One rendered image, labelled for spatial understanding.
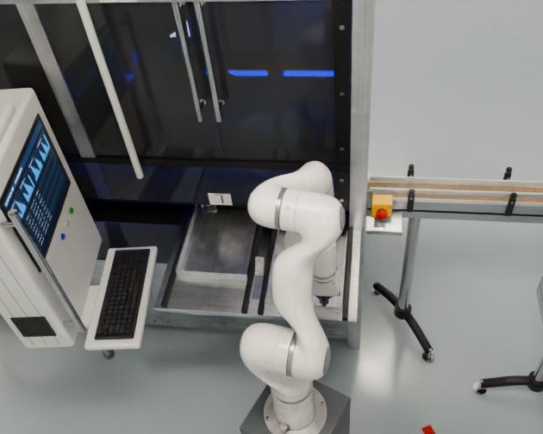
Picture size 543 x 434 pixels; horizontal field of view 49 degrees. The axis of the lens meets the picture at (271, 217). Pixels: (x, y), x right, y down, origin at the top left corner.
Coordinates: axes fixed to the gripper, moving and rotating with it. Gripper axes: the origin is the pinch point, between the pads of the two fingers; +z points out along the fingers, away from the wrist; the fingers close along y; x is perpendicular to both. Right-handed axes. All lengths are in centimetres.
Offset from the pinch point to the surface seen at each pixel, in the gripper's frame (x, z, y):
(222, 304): 1.3, 4.4, 35.0
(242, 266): -15.3, 4.3, 30.8
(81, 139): -36, -37, 86
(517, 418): -7, 93, -81
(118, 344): 16, 12, 71
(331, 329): -35, 76, 1
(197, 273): -9.4, 1.9, 45.8
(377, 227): -37.0, 4.7, -16.9
